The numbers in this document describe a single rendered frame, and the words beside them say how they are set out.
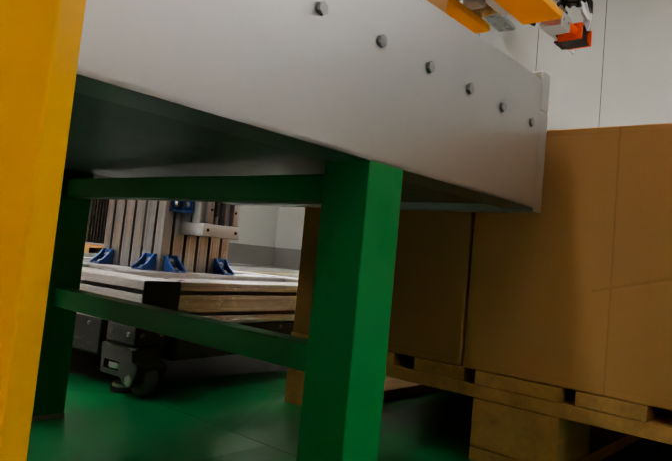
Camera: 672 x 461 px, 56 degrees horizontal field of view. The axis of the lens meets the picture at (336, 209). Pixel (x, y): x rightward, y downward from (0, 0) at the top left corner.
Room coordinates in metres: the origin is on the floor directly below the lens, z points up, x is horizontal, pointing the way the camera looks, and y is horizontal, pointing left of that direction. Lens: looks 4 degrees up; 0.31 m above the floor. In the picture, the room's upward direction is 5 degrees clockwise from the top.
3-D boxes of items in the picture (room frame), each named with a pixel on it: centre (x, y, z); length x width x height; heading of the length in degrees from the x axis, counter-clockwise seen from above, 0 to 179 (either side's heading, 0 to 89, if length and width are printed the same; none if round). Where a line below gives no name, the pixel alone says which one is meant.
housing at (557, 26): (1.79, -0.58, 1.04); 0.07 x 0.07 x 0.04; 49
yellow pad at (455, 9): (1.50, -0.20, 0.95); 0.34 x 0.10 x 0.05; 139
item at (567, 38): (1.88, -0.68, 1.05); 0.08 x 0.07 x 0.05; 139
